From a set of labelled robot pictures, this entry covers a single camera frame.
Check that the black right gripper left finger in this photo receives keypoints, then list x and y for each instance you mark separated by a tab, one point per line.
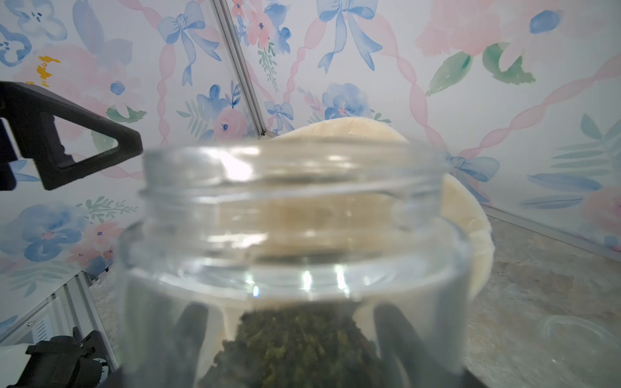
173	361

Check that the translucent bin liner blue band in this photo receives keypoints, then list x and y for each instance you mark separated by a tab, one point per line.
458	204

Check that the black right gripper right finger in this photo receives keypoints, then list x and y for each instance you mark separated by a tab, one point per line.
405	360

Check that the glass jar with tea leaves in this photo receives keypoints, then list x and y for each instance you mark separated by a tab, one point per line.
583	353

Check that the glass jar tan lid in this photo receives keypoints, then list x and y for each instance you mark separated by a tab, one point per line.
291	245

